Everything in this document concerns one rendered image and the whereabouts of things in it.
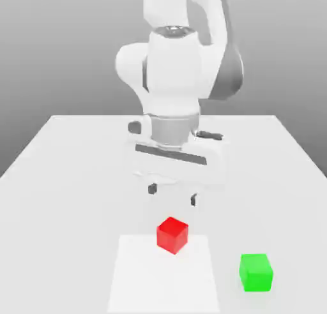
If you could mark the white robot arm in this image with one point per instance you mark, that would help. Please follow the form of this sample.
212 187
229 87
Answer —
173 71

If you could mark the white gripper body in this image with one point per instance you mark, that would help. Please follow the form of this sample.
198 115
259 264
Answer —
173 166

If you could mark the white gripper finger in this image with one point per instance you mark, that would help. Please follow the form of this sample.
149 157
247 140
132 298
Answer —
193 200
152 189

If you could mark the small green cube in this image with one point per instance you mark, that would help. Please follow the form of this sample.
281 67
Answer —
256 273

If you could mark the small red cube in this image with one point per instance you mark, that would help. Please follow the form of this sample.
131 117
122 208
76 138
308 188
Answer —
171 236

